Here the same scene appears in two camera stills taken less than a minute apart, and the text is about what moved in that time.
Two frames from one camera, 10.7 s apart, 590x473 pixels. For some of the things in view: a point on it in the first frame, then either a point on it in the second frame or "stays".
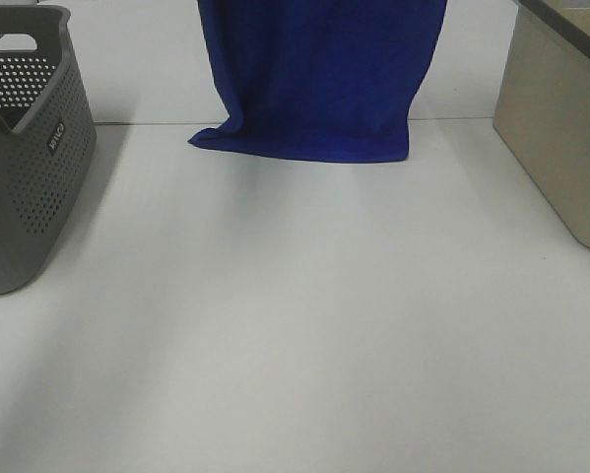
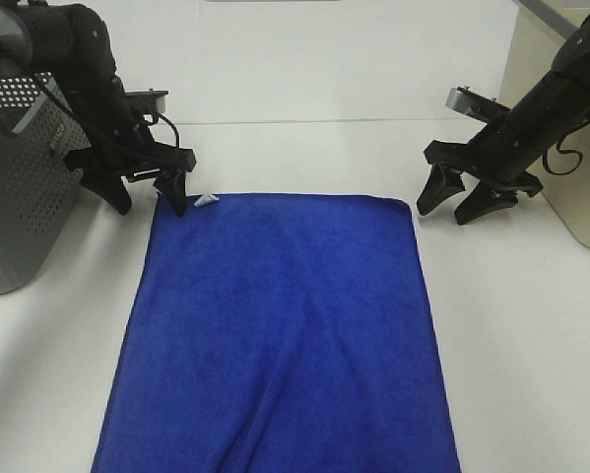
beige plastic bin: (553, 106) stays
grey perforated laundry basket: (37, 137) stays
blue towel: (330, 80) to (278, 333)
